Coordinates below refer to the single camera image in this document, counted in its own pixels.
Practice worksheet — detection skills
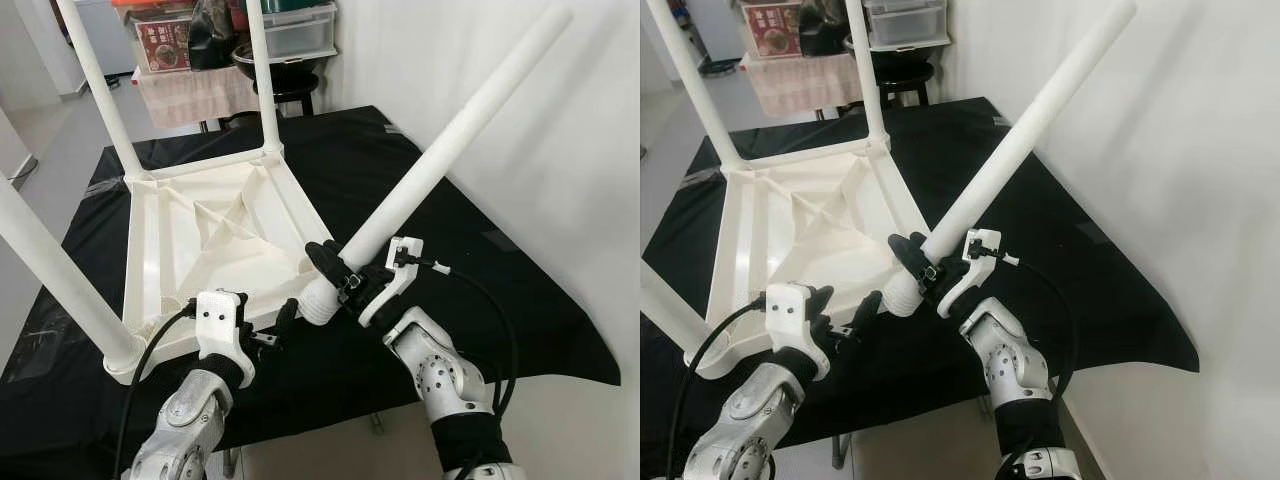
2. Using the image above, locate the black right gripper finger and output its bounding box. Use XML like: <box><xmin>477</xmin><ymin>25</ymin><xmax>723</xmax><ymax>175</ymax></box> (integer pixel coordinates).
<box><xmin>305</xmin><ymin>240</ymin><xmax>353</xmax><ymax>293</ymax></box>
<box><xmin>888</xmin><ymin>232</ymin><xmax>937</xmax><ymax>286</ymax></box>

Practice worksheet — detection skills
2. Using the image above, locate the white plastic children table top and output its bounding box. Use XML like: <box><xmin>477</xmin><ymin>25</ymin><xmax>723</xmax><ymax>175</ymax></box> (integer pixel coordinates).
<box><xmin>102</xmin><ymin>145</ymin><xmax>337</xmax><ymax>387</ymax></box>
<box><xmin>694</xmin><ymin>140</ymin><xmax>932</xmax><ymax>382</ymax></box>

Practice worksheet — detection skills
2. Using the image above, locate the black tablecloth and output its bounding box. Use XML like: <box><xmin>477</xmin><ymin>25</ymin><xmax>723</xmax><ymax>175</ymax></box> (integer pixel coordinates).
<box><xmin>640</xmin><ymin>96</ymin><xmax>1202</xmax><ymax>477</ymax></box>
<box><xmin>0</xmin><ymin>104</ymin><xmax>623</xmax><ymax>477</ymax></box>

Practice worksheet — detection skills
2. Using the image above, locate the black round stool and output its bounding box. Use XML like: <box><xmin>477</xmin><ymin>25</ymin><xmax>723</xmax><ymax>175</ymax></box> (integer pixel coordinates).
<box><xmin>231</xmin><ymin>44</ymin><xmax>322</xmax><ymax>120</ymax></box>
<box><xmin>844</xmin><ymin>39</ymin><xmax>937</xmax><ymax>110</ymax></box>

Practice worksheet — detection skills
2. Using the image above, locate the beige lace covered bench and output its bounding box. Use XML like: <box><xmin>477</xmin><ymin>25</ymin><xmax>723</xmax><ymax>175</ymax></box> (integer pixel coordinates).
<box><xmin>134</xmin><ymin>67</ymin><xmax>264</xmax><ymax>130</ymax></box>
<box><xmin>744</xmin><ymin>51</ymin><xmax>867</xmax><ymax>120</ymax></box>

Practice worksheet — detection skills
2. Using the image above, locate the black plastic bag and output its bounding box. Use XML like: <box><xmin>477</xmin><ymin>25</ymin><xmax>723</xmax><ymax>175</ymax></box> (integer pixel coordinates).
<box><xmin>799</xmin><ymin>0</ymin><xmax>852</xmax><ymax>57</ymax></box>
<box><xmin>187</xmin><ymin>0</ymin><xmax>242</xmax><ymax>72</ymax></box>

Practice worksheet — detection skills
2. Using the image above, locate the red printed cardboard box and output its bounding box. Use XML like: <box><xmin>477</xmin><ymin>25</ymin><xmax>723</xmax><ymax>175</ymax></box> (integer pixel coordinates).
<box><xmin>134</xmin><ymin>14</ymin><xmax>194</xmax><ymax>74</ymax></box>
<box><xmin>741</xmin><ymin>0</ymin><xmax>804</xmax><ymax>60</ymax></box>

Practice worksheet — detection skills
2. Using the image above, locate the orange lid plastic bin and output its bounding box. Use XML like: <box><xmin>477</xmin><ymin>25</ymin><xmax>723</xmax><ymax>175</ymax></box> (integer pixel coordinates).
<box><xmin>109</xmin><ymin>0</ymin><xmax>197</xmax><ymax>14</ymax></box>

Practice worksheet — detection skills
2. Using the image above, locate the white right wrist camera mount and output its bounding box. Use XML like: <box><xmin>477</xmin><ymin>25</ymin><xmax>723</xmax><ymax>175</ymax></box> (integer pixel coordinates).
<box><xmin>357</xmin><ymin>235</ymin><xmax>428</xmax><ymax>330</ymax></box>
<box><xmin>936</xmin><ymin>227</ymin><xmax>1005</xmax><ymax>320</ymax></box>

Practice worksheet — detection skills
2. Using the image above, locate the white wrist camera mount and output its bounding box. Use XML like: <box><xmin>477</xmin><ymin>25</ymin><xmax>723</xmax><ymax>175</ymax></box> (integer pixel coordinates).
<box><xmin>192</xmin><ymin>289</ymin><xmax>257</xmax><ymax>390</ymax></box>
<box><xmin>764</xmin><ymin>282</ymin><xmax>834</xmax><ymax>382</ymax></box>
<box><xmin>936</xmin><ymin>227</ymin><xmax>1005</xmax><ymax>320</ymax></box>
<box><xmin>357</xmin><ymin>235</ymin><xmax>428</xmax><ymax>330</ymax></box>

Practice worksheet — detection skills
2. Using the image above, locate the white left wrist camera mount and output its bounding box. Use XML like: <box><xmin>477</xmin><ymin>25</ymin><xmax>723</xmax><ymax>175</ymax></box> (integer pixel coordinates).
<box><xmin>192</xmin><ymin>289</ymin><xmax>257</xmax><ymax>390</ymax></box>
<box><xmin>764</xmin><ymin>282</ymin><xmax>834</xmax><ymax>382</ymax></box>

